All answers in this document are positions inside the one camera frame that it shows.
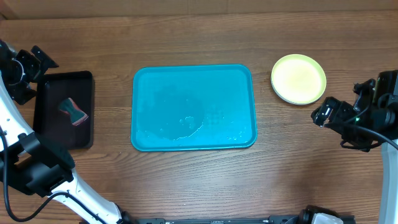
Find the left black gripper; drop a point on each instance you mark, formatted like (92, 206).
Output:
(19, 91)

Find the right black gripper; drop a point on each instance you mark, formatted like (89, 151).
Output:
(338, 112)

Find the pink and black sponge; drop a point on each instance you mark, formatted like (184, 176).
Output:
(76, 115)

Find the yellow-green plate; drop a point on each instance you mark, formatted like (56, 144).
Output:
(298, 79)

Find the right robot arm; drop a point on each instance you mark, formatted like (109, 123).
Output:
(365, 125)

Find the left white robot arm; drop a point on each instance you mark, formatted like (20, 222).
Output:
(35, 165)

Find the black plastic tray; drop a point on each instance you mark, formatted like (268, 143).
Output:
(56, 126)

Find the teal plastic serving tray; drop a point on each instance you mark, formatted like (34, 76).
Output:
(198, 107)

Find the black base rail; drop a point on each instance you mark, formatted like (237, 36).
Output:
(273, 219)

